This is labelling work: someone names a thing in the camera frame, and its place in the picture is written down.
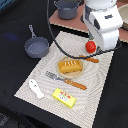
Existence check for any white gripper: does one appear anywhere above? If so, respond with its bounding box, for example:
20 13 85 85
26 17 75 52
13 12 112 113
83 6 123 50

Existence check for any red toy tomato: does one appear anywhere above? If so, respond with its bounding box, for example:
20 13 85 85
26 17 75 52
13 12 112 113
85 41 96 53

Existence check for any small grey frying pan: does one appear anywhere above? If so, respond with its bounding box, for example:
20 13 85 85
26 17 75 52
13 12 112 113
24 25 49 58

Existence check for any yellow butter box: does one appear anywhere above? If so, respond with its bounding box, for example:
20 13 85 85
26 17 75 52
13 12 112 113
52 88 76 108

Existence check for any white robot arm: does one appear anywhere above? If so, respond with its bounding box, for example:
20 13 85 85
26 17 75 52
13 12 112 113
83 0 123 51

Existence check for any beige bowl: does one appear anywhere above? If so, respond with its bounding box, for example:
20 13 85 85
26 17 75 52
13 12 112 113
118 4 128 31

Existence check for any grey cooking pot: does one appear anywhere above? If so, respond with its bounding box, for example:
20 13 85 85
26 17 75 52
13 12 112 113
54 0 79 20

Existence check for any orange bread loaf toy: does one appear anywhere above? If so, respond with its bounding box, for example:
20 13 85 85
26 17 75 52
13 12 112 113
58 60 82 73

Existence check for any beige woven placemat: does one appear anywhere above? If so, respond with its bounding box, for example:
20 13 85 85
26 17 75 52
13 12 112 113
13 30 115 128

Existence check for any knife with wooden handle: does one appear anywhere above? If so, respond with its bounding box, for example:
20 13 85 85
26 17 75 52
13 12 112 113
58 49 100 64

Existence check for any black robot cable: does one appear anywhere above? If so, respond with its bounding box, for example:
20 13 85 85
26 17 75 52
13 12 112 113
46 0 123 61

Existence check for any fork with wooden handle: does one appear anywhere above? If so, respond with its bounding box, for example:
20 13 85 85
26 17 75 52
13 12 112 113
45 71 87 90

